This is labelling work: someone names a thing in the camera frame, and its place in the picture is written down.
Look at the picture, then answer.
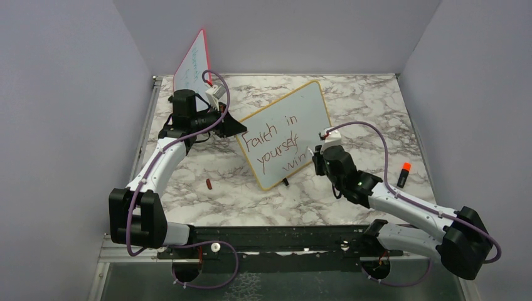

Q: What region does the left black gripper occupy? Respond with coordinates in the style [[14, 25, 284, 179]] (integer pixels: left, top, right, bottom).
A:
[[190, 102, 246, 138]]

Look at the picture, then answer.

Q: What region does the yellow framed whiteboard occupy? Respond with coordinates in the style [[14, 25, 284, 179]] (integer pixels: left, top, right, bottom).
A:
[[237, 80, 331, 191]]

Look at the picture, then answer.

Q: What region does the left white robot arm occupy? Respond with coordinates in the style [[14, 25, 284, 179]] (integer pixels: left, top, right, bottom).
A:
[[109, 85, 247, 258]]

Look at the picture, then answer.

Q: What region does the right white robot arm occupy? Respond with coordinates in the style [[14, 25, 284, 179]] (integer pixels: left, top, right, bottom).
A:
[[312, 145, 494, 280]]

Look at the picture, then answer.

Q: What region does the pink framed whiteboard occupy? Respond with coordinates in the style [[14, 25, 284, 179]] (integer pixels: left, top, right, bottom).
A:
[[173, 28, 210, 100]]

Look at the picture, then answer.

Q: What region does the orange capped black marker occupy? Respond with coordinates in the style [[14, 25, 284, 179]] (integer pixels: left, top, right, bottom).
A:
[[397, 162, 412, 188]]

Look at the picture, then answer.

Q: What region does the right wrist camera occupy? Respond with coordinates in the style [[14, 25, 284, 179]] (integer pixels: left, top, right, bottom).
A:
[[315, 129, 342, 154]]

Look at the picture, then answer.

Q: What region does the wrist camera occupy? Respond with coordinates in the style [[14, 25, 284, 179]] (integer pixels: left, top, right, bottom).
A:
[[315, 129, 342, 154], [205, 82, 226, 112]]

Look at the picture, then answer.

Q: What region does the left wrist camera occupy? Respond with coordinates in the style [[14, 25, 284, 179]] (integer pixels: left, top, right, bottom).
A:
[[205, 82, 226, 112]]

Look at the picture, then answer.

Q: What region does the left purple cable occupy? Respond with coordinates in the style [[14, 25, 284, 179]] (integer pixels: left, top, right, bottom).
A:
[[125, 70, 241, 291]]

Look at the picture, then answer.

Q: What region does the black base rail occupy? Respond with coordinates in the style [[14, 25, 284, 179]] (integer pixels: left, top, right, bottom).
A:
[[157, 225, 420, 273]]

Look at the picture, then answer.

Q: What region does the aluminium side rail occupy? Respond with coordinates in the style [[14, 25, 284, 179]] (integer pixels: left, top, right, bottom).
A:
[[87, 75, 168, 300]]

